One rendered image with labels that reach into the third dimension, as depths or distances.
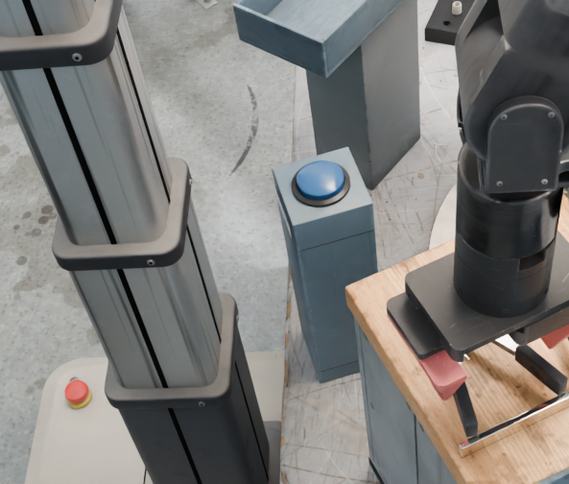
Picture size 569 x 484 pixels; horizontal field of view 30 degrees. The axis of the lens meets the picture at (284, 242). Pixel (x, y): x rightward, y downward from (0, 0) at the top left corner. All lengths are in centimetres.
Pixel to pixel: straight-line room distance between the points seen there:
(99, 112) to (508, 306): 43
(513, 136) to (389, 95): 66
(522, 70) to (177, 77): 213
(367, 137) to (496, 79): 67
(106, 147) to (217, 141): 148
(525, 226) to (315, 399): 54
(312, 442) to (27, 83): 43
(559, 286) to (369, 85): 52
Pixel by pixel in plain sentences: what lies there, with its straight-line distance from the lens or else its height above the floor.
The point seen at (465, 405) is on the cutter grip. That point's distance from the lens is 71.
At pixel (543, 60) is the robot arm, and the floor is 137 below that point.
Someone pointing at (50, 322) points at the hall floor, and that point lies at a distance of 220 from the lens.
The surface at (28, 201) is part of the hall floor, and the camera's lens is 243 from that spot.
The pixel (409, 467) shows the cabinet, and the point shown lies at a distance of 88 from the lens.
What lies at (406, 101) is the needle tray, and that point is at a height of 86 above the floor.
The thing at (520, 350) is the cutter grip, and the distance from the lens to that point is 73.
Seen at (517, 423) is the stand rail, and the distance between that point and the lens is 72.
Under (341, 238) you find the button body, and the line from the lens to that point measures 91.
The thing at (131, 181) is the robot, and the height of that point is 101.
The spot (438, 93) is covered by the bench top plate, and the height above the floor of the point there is 78.
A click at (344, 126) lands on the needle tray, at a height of 87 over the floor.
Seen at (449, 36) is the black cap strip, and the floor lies 80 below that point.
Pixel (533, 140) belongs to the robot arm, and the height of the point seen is 133.
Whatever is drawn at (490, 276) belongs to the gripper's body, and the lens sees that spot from 61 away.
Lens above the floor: 171
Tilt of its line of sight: 51 degrees down
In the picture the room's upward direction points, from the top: 11 degrees counter-clockwise
